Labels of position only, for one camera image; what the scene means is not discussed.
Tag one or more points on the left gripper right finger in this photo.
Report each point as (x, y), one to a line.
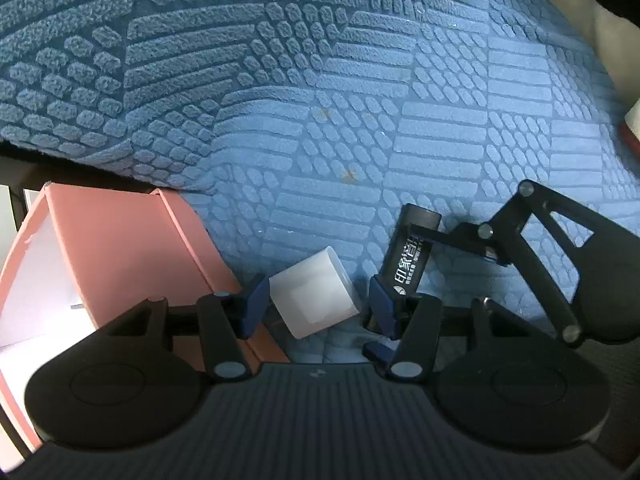
(413, 321)

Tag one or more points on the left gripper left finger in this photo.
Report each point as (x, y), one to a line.
(224, 319)

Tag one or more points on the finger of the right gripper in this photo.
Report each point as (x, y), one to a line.
(466, 238)

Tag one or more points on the black lighter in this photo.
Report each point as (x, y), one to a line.
(401, 272)

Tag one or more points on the white plug adapter cube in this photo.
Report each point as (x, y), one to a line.
(314, 294)

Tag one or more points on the pink cardboard box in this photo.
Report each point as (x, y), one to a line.
(100, 345)

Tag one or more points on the blue textured sofa cover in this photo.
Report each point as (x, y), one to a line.
(295, 125)

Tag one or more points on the striped fleece blanket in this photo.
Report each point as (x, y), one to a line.
(611, 28)

